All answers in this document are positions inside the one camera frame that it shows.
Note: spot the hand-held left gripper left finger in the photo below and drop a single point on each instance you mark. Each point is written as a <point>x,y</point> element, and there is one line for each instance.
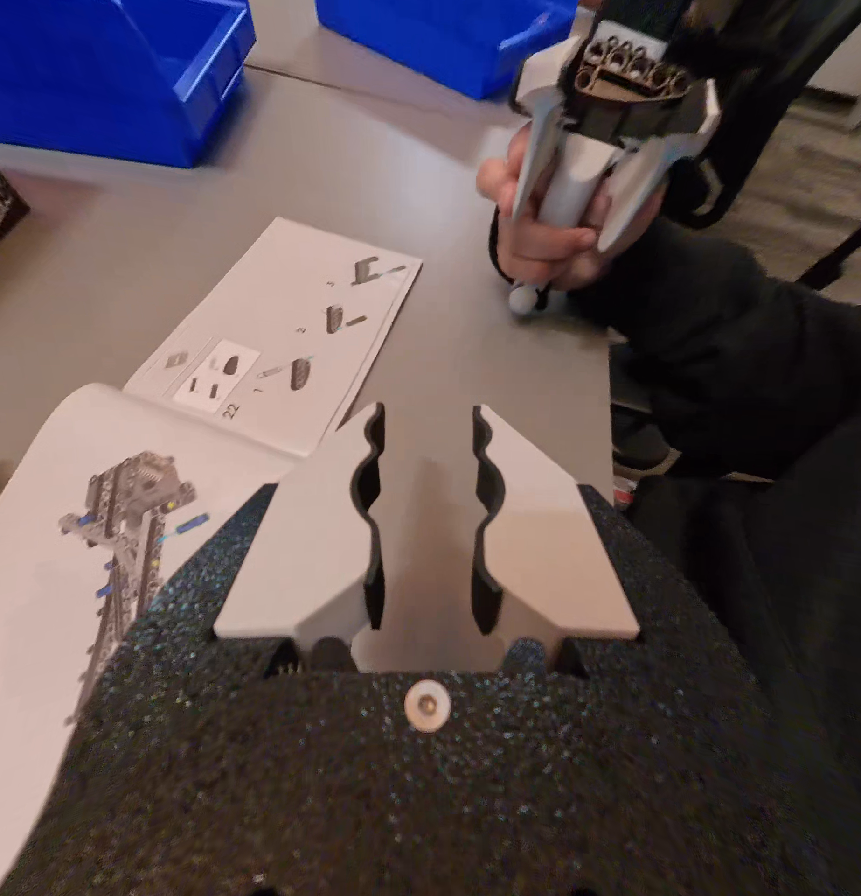
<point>304,560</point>

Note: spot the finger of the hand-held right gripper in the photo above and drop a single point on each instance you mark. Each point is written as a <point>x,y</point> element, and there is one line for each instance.
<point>539,140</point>
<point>647,189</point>

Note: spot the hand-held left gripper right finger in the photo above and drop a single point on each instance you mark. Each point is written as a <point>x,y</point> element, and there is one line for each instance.
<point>556,560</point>

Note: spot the black curved toy piece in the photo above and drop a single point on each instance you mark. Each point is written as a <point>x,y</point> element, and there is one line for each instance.
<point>630,91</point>

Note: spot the person's right forearm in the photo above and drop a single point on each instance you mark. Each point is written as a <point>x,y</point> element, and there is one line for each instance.
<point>717,350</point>

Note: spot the person's right hand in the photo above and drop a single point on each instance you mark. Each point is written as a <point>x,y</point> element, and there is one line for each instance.
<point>542,252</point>

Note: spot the blue plastic bin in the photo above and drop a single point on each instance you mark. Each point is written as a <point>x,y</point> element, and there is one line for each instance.
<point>88,77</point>
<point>437,35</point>

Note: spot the black office chair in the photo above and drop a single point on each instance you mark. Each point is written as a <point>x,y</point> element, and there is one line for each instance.
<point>833,255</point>

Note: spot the toy building instruction booklet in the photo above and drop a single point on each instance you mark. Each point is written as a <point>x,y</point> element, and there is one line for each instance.
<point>276,336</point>

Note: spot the black toy set box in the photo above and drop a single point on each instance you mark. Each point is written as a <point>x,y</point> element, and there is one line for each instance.
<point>0,203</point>

